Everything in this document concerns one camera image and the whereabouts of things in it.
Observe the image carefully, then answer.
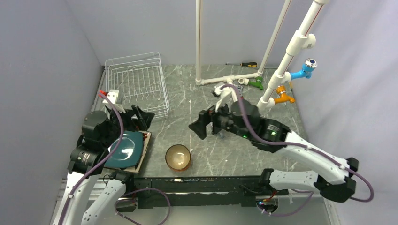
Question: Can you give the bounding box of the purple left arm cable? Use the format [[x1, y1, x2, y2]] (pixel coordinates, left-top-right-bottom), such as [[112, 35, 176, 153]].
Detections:
[[57, 93, 172, 225]]

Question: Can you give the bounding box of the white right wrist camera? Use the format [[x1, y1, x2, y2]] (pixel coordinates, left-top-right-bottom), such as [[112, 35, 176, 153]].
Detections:
[[212, 82, 232, 112]]

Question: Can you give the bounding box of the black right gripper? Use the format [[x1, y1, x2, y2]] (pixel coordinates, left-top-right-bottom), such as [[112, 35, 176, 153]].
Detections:
[[189, 95, 252, 139]]

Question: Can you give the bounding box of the orange plastic faucet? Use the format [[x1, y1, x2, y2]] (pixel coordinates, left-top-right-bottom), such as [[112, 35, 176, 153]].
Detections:
[[274, 85, 295, 104]]

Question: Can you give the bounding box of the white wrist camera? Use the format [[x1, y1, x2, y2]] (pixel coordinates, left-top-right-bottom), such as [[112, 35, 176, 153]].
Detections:
[[212, 82, 232, 112], [98, 89, 122, 104]]

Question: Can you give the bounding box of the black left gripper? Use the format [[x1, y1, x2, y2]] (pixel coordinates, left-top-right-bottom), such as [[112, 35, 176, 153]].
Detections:
[[102, 104, 154, 147]]

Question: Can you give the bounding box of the red-handled adjustable wrench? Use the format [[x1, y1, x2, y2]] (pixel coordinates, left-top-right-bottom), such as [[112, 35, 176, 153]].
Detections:
[[237, 85, 243, 94]]

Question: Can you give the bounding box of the teal square plate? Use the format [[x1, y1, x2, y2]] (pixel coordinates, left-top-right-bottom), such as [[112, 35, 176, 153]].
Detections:
[[104, 131, 144, 169]]

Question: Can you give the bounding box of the black yellow screwdriver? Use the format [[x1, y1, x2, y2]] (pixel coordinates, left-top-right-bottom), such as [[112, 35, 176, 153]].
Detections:
[[225, 62, 258, 68]]

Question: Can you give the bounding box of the brown patterned bowl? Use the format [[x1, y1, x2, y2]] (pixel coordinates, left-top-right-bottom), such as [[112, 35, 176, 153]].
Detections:
[[165, 144, 191, 171]]

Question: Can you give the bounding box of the white wire dish rack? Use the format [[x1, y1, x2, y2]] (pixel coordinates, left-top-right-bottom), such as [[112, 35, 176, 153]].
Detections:
[[105, 52, 170, 119]]

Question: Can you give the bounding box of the blue plastic faucet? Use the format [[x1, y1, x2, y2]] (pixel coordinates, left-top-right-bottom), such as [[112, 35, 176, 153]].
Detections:
[[291, 58, 317, 80]]

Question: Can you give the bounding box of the white PVC pipe frame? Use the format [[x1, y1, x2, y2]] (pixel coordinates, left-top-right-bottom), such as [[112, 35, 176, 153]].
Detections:
[[195, 0, 331, 113]]

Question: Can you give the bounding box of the green plastic faucet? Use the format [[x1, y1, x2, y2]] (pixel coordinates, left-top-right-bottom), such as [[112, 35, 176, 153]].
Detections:
[[247, 76, 263, 90]]

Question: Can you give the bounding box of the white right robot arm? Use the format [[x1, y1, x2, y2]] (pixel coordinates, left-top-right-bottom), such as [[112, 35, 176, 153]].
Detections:
[[189, 100, 359, 203]]

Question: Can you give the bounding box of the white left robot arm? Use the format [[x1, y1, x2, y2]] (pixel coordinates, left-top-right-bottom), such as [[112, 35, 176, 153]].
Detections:
[[53, 105, 155, 225]]

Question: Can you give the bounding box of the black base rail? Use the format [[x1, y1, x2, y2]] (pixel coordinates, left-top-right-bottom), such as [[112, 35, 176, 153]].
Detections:
[[103, 172, 288, 212]]

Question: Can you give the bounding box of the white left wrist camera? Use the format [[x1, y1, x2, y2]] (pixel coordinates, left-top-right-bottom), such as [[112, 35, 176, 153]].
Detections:
[[98, 89, 122, 104]]

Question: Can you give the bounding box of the beige floral square plate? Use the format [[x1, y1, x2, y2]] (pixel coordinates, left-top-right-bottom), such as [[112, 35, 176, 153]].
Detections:
[[104, 131, 152, 174]]

